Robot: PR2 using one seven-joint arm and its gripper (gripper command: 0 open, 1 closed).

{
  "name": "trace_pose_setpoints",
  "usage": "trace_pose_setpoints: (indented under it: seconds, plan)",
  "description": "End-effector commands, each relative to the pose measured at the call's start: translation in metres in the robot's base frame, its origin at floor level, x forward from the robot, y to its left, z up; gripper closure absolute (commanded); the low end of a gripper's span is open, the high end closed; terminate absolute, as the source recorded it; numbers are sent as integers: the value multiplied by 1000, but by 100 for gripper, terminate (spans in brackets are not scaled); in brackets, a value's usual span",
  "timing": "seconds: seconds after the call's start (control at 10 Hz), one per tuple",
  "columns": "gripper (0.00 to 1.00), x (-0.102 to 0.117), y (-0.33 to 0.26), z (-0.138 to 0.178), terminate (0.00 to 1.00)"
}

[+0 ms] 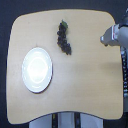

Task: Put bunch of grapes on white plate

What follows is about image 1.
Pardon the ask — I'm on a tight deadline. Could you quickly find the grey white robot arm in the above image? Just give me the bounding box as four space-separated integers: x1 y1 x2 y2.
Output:
100 15 128 48

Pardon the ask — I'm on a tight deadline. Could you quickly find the black cable chain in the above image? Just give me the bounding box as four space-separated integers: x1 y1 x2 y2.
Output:
121 46 128 99

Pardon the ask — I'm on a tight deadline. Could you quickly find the dark purple grape bunch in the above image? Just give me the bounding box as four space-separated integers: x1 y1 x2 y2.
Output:
57 21 71 55

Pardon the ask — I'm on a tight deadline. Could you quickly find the white round plate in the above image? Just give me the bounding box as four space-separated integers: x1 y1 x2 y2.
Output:
22 47 53 93

